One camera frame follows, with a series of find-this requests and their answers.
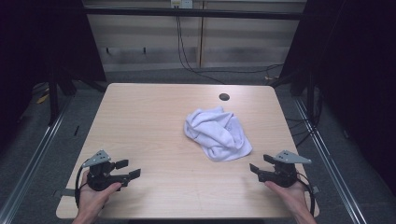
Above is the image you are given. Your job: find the person's left hand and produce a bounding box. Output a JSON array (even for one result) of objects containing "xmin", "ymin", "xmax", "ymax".
[{"xmin": 76, "ymin": 170, "xmax": 123, "ymax": 218}]

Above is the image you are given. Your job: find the black metal stand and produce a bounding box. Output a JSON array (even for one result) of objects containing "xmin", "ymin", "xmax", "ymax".
[{"xmin": 47, "ymin": 65, "xmax": 78, "ymax": 126}]

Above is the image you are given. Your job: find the white wall socket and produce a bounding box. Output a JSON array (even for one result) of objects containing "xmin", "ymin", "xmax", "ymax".
[{"xmin": 170, "ymin": 0, "xmax": 194, "ymax": 9}]

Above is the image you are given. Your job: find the white towel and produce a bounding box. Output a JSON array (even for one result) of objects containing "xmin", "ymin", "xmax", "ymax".
[{"xmin": 183, "ymin": 105, "xmax": 253, "ymax": 163}]

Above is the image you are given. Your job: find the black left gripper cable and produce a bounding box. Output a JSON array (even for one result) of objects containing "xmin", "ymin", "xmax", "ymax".
[{"xmin": 74, "ymin": 158, "xmax": 92, "ymax": 209}]

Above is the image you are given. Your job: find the black curtain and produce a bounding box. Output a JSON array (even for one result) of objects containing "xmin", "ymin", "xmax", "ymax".
[
  {"xmin": 0, "ymin": 0, "xmax": 107, "ymax": 153},
  {"xmin": 279, "ymin": 0, "xmax": 396, "ymax": 195}
]

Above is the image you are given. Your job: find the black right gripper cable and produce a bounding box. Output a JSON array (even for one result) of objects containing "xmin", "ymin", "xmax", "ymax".
[{"xmin": 296, "ymin": 172, "xmax": 316, "ymax": 217}]

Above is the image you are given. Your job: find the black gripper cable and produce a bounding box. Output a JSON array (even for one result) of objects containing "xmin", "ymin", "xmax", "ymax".
[
  {"xmin": 296, "ymin": 172, "xmax": 316, "ymax": 217},
  {"xmin": 74, "ymin": 158, "xmax": 92, "ymax": 209}
]

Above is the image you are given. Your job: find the yellow floor object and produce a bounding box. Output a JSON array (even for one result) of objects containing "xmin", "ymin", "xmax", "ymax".
[{"xmin": 35, "ymin": 92, "xmax": 50, "ymax": 105}]

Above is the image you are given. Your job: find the person's right hand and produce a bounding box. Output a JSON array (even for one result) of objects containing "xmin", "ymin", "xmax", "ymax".
[{"xmin": 264, "ymin": 179, "xmax": 309, "ymax": 218}]

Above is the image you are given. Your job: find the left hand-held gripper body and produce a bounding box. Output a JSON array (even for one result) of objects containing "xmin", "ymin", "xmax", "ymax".
[{"xmin": 81, "ymin": 149, "xmax": 130, "ymax": 191}]

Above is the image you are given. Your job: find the metal floor rail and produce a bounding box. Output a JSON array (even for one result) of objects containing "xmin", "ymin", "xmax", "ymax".
[
  {"xmin": 293, "ymin": 97, "xmax": 369, "ymax": 224},
  {"xmin": 0, "ymin": 92, "xmax": 75, "ymax": 224}
]

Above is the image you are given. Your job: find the black horizontal bar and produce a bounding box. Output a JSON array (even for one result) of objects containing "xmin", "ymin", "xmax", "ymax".
[{"xmin": 83, "ymin": 7, "xmax": 305, "ymax": 21}]

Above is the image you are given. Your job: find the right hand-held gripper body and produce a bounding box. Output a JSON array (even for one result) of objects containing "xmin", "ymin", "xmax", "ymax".
[{"xmin": 257, "ymin": 149, "xmax": 313, "ymax": 189}]

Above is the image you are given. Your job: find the black hanging wall cable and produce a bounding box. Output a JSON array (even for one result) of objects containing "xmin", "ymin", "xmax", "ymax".
[{"xmin": 176, "ymin": 7, "xmax": 226, "ymax": 85}]

